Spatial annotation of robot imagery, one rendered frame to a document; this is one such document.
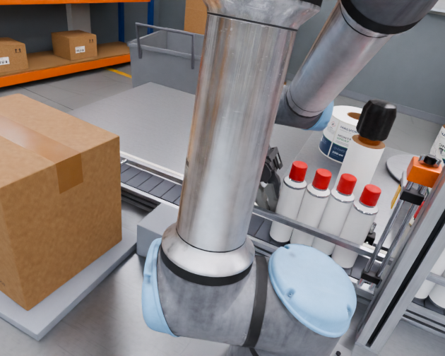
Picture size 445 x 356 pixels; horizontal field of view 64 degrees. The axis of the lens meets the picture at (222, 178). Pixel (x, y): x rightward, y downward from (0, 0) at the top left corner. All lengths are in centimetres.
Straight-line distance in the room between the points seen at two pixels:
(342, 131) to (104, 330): 94
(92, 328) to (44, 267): 14
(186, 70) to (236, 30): 249
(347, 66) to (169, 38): 321
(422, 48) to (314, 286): 483
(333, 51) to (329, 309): 31
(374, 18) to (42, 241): 59
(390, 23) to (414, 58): 479
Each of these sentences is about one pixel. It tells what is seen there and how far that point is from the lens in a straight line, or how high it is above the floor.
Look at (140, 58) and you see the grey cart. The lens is 293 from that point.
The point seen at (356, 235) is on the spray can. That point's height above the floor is 98.
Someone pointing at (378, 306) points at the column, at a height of 95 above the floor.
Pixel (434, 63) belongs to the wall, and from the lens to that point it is 519.
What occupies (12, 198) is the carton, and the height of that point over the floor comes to 109.
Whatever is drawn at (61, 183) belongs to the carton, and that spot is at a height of 108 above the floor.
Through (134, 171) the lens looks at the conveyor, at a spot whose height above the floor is 88.
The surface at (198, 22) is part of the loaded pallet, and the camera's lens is 441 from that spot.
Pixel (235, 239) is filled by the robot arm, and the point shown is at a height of 117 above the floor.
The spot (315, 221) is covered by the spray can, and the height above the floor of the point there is 97.
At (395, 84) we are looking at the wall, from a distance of 527.
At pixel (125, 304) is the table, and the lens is 77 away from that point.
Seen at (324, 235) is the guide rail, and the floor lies 96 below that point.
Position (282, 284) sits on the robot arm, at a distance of 43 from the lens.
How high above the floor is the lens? 143
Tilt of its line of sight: 32 degrees down
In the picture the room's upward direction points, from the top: 9 degrees clockwise
